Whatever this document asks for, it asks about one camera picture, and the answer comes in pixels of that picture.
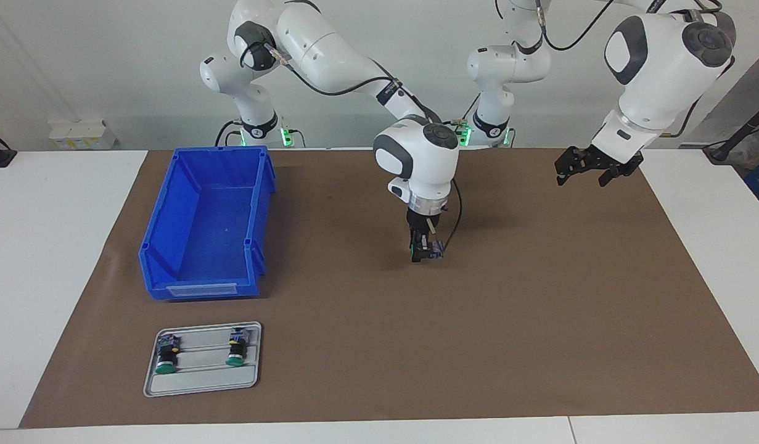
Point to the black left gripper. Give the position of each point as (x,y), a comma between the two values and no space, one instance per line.
(613,159)

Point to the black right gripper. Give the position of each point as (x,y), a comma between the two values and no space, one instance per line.
(423,222)

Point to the green push button switch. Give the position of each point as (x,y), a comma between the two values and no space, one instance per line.
(439,251)
(236,351)
(166,357)

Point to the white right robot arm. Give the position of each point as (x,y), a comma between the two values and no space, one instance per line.
(330,49)

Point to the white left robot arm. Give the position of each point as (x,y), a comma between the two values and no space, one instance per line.
(663,68)

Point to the brown table mat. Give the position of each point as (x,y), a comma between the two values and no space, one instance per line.
(416,345)

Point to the black stand pole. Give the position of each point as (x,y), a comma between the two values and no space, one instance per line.
(743,132)

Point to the blue plastic storage bin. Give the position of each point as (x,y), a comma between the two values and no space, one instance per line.
(213,222)

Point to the grey metal tray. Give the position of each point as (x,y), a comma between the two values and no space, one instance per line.
(200,379)

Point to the white wall socket box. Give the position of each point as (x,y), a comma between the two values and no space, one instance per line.
(80,132)

